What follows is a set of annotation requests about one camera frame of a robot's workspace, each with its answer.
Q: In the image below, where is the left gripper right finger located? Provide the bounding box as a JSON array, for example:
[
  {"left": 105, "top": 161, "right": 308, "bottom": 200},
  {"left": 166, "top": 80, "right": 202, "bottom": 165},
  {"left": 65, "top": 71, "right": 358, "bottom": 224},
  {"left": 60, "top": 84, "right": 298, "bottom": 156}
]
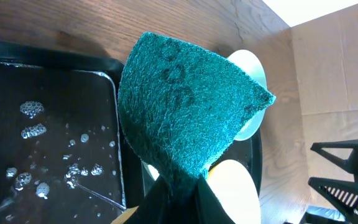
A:
[{"left": 195, "top": 175, "right": 234, "bottom": 224}]

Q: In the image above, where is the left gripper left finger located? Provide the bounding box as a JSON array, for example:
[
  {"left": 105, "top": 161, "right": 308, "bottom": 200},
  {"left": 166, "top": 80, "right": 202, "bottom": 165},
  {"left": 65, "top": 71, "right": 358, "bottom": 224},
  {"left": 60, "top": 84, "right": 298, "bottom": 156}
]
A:
[{"left": 111, "top": 176, "right": 179, "bottom": 224}]

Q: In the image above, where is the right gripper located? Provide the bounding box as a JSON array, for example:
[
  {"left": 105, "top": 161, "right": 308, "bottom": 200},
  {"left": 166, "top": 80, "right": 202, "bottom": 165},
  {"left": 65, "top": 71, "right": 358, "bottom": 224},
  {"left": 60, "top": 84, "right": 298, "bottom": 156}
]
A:
[{"left": 284, "top": 138, "right": 358, "bottom": 224}]

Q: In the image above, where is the green scouring sponge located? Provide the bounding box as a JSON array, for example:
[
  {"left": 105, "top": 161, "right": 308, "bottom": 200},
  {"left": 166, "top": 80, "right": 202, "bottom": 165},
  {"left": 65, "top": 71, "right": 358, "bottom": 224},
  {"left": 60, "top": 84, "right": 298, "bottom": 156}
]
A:
[{"left": 117, "top": 32, "right": 275, "bottom": 201}]

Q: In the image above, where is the light blue plate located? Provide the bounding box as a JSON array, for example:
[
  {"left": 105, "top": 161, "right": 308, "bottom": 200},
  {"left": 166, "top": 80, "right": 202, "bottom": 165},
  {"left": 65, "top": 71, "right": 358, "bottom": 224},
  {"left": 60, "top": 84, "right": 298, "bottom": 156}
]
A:
[
  {"left": 227, "top": 49, "right": 268, "bottom": 142},
  {"left": 142, "top": 161, "right": 160, "bottom": 180}
]

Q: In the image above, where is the yellow plate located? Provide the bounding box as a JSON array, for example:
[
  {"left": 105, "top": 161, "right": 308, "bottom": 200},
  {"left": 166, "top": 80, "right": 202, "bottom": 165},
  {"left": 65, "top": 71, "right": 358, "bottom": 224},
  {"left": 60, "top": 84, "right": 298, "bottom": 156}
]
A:
[{"left": 207, "top": 159, "right": 261, "bottom": 224}]

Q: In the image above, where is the black round tray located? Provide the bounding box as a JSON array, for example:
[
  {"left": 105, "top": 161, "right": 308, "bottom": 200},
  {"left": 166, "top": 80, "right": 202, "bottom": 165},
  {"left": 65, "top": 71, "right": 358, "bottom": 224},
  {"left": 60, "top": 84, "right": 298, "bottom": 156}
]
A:
[{"left": 137, "top": 130, "right": 263, "bottom": 203}]

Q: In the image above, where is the black rectangular water tray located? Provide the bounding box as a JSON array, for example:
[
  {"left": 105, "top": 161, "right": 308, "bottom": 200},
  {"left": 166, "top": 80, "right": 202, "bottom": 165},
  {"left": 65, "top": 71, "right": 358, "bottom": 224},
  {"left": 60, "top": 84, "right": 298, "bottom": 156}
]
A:
[{"left": 0, "top": 42, "right": 145, "bottom": 223}]

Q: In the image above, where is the cardboard panel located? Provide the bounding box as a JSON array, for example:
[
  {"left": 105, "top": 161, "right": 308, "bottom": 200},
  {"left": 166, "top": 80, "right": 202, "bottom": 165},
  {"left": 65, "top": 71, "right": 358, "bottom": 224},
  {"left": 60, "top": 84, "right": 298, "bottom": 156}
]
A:
[{"left": 290, "top": 0, "right": 358, "bottom": 212}]

